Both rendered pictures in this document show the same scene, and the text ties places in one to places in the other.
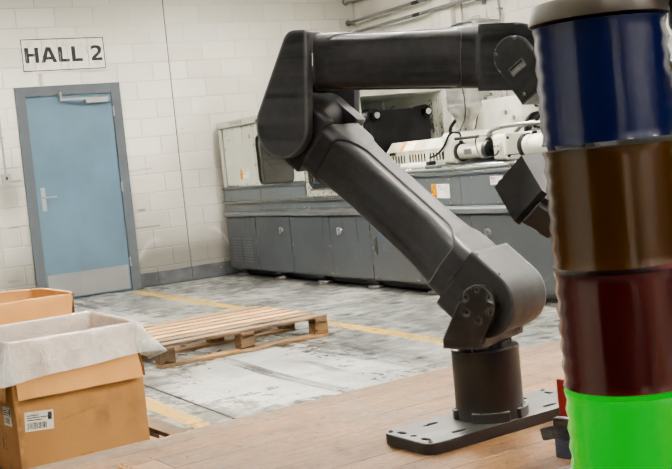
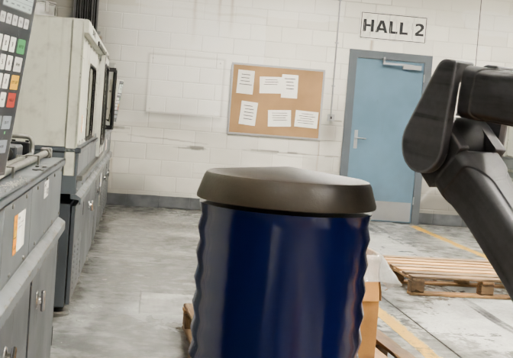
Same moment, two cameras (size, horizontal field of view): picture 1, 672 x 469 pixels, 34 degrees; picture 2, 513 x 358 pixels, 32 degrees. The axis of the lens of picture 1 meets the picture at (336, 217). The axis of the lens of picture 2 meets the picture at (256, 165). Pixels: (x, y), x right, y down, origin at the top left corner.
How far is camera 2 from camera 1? 0.20 m
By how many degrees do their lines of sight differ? 22
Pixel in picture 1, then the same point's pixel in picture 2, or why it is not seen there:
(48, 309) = not seen: hidden behind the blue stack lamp
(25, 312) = not seen: hidden behind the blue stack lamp
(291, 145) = (426, 162)
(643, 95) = (273, 324)
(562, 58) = (201, 247)
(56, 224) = (361, 160)
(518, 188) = not seen: outside the picture
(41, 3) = not seen: outside the picture
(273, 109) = (417, 127)
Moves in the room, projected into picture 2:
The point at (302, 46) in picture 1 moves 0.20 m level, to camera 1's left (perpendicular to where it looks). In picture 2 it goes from (451, 75) to (269, 66)
